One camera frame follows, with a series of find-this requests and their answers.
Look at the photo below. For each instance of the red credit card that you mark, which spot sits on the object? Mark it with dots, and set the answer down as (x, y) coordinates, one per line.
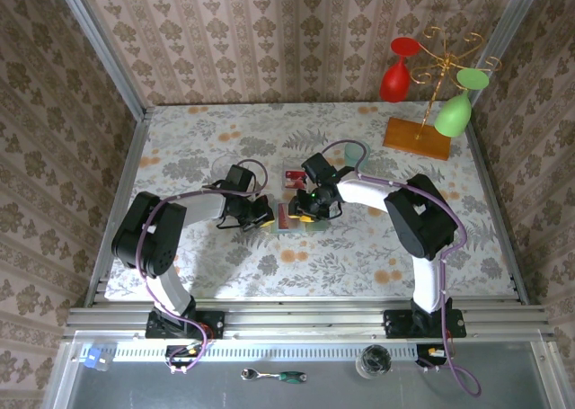
(294, 180)
(284, 218)

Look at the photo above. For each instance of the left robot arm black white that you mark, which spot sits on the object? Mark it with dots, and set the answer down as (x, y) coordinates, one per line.
(148, 238)

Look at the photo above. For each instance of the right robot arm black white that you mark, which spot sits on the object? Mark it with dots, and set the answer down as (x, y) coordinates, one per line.
(422, 220)

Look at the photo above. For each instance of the clear drinking glass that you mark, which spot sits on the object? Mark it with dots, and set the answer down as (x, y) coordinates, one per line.
(220, 171)

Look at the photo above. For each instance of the floral tablecloth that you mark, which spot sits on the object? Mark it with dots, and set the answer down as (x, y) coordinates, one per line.
(314, 265)

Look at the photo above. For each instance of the frosted green cup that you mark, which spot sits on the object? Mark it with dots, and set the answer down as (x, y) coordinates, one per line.
(355, 153)

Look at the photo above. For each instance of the gold glass rack wooden base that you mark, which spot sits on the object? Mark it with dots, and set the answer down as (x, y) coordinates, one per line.
(415, 139)

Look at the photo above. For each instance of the red wine glass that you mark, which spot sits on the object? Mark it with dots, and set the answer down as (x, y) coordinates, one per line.
(394, 83)

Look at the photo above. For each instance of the clear glass jar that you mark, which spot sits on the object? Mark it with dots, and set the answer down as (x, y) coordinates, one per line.
(374, 361)

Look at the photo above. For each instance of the green wine glass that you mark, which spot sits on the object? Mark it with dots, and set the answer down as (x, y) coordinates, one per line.
(453, 114)

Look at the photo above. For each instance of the blue clear plastic connector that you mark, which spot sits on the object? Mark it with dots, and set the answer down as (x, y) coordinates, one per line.
(92, 358)

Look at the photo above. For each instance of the aluminium profile frame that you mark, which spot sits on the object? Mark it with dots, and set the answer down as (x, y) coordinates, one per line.
(314, 312)

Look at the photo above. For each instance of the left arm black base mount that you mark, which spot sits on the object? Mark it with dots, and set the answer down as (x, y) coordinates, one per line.
(211, 323)

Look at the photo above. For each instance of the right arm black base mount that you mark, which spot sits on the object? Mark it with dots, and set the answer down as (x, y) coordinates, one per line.
(400, 323)

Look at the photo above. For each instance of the grey metal base plate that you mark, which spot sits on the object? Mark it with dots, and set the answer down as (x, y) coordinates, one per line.
(314, 395)

